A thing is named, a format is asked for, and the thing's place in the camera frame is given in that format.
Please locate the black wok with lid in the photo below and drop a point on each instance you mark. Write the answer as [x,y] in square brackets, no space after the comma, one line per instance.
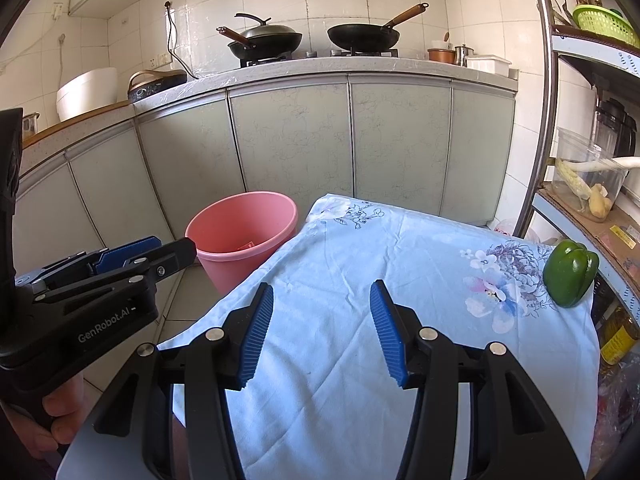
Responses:
[270,37]

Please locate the black and gold cooker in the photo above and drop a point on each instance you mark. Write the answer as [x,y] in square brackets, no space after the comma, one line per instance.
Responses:
[155,86]

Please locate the black blender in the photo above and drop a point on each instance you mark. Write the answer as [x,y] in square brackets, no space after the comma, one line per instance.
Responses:
[617,125]

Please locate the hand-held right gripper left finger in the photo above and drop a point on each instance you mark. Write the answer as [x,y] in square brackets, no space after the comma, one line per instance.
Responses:
[255,345]

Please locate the white rectangular container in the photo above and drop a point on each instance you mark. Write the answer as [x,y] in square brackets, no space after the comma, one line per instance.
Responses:
[487,65]

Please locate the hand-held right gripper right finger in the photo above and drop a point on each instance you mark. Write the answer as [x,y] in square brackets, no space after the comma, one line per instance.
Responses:
[387,345]

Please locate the clear plastic container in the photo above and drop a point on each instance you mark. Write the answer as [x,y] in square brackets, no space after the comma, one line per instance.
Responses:
[575,150]

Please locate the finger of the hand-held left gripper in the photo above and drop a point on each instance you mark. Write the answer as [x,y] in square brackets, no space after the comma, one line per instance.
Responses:
[170,257]
[125,252]

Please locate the green bell pepper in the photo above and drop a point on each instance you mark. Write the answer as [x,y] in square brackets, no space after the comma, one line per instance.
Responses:
[570,275]

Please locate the corn cob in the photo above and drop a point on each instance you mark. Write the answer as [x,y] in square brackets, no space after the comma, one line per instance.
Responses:
[572,180]

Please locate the gas stove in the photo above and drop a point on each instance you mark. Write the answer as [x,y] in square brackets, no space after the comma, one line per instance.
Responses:
[320,55]

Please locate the white rice cooker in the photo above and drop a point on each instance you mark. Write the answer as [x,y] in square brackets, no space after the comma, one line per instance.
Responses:
[87,92]

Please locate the green plastic basket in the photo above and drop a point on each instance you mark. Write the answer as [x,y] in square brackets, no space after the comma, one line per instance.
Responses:
[605,25]

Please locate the cardboard sheet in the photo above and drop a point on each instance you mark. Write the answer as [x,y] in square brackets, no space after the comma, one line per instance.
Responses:
[615,240]

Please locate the white leek stalk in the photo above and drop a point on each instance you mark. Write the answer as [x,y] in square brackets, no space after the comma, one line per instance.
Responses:
[610,163]

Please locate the steel cup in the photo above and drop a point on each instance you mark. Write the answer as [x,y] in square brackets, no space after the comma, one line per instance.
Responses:
[463,55]

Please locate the grey kitchen counter cabinet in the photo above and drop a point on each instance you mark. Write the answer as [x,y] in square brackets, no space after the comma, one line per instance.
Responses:
[290,135]

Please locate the yellow oil bottle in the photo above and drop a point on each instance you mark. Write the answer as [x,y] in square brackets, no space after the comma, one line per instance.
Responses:
[620,340]

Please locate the red and white plastic bag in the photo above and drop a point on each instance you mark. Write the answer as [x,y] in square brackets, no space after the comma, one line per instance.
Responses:
[502,228]

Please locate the white wall socket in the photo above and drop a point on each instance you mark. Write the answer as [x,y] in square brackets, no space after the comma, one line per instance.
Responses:
[159,61]
[58,10]

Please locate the copper pot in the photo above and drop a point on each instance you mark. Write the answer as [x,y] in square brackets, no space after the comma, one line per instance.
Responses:
[441,56]

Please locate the ginger root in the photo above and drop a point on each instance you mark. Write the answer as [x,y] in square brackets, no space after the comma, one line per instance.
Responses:
[600,202]

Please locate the light blue floral cloth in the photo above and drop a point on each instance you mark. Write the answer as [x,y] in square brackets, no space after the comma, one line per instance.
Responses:
[350,260]

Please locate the steel pot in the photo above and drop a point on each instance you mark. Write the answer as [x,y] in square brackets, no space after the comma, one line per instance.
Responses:
[31,124]

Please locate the metal storage rack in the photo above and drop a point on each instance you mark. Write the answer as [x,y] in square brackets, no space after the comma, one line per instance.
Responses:
[547,110]

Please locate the person's left hand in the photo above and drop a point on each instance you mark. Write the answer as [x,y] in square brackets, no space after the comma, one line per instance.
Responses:
[62,407]

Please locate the pink plastic bucket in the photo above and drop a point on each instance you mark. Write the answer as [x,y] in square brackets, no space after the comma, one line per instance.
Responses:
[225,270]

